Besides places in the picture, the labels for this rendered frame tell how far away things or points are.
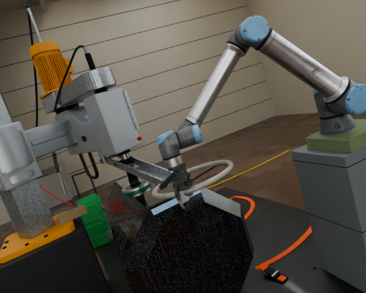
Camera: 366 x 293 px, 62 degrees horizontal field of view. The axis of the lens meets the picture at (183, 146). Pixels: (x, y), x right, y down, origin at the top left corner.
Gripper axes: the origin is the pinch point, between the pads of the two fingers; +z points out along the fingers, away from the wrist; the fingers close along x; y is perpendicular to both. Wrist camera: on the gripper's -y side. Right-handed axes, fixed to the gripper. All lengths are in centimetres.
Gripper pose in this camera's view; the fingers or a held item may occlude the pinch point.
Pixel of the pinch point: (183, 204)
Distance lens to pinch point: 154.0
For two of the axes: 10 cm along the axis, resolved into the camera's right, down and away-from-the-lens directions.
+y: 9.1, -2.6, -3.3
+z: 3.2, 9.4, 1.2
